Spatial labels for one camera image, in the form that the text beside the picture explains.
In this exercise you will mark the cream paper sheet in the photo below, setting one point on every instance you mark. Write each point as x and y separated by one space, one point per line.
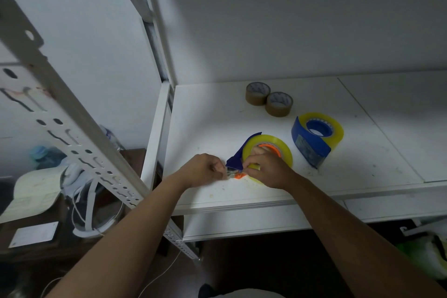
33 193

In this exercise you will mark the large brown tape roll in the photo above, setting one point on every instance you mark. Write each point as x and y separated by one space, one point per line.
278 111

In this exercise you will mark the small brown tape roll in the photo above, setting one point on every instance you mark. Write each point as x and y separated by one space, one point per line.
256 99

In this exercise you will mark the white crumpled cloth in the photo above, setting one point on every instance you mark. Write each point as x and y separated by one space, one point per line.
73 179

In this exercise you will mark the black shoe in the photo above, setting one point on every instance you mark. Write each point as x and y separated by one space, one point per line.
207 290

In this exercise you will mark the person's left hand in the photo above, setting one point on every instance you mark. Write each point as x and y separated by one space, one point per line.
200 170

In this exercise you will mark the white card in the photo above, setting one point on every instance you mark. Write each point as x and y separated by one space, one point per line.
33 235

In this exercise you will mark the yellow tape roll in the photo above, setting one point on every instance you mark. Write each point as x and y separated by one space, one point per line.
284 149
337 133

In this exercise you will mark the person's right hand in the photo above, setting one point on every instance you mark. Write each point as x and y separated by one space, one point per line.
272 170

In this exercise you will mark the person's right forearm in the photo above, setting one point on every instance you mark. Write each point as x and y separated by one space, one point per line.
363 249

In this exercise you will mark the orange and blue tape dispenser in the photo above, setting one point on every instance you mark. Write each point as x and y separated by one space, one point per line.
237 159

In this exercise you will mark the clear plastic water bottle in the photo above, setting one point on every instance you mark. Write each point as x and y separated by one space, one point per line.
111 137

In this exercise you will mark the green yellow bag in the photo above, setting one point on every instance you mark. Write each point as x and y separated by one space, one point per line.
426 256

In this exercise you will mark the person's left forearm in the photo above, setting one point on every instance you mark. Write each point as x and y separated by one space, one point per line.
118 245

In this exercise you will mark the blue bag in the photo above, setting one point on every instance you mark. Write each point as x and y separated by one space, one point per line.
45 156

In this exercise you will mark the white metal shelf rack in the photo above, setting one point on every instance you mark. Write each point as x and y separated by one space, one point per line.
349 161

